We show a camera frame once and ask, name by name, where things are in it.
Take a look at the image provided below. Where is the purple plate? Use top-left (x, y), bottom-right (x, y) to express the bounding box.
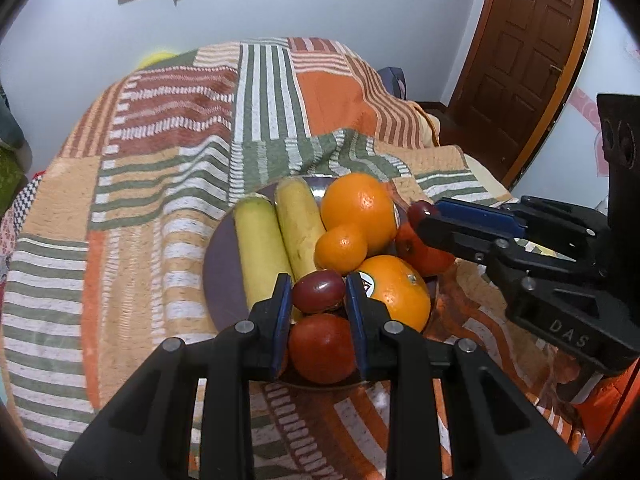
top-left (202, 174), bottom-right (441, 390)

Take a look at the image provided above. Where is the large orange with sticker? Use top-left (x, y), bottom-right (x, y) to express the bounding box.
top-left (356, 255), bottom-right (432, 333)

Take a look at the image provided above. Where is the striped patchwork blanket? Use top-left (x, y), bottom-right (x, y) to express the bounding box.
top-left (0, 36), bottom-right (586, 480)

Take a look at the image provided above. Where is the purple backpack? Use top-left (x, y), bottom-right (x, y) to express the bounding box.
top-left (377, 66), bottom-right (408, 101)

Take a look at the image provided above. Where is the dark red jujube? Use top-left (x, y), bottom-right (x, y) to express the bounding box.
top-left (407, 200), bottom-right (442, 233)

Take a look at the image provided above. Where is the checkered cloth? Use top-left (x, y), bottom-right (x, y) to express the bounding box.
top-left (0, 172), bottom-right (43, 241)

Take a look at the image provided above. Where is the dark red grape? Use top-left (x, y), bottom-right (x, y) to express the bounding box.
top-left (291, 269), bottom-right (347, 312)

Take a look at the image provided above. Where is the yellow banana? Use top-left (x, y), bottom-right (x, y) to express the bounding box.
top-left (234, 197), bottom-right (301, 323)
top-left (274, 177), bottom-right (328, 283)

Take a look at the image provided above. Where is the small mandarin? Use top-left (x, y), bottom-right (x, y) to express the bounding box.
top-left (314, 223), bottom-right (369, 277)

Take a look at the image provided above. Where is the yellow round object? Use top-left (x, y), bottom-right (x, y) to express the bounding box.
top-left (137, 50), bottom-right (176, 68)

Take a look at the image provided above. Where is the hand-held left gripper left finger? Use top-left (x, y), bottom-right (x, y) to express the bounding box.
top-left (57, 272), bottom-right (293, 480)

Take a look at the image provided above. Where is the brown wooden door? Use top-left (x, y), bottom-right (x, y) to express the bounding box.
top-left (447, 0), bottom-right (598, 186)

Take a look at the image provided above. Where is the red tomato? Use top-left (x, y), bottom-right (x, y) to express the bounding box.
top-left (288, 312), bottom-right (358, 386)
top-left (395, 220), bottom-right (457, 277)

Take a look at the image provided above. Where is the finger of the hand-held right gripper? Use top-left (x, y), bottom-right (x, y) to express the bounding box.
top-left (415, 215), bottom-right (513, 272)
top-left (434, 195), bottom-right (613, 281)

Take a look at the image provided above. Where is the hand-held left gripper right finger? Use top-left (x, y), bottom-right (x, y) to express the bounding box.
top-left (346, 272), bottom-right (583, 480)

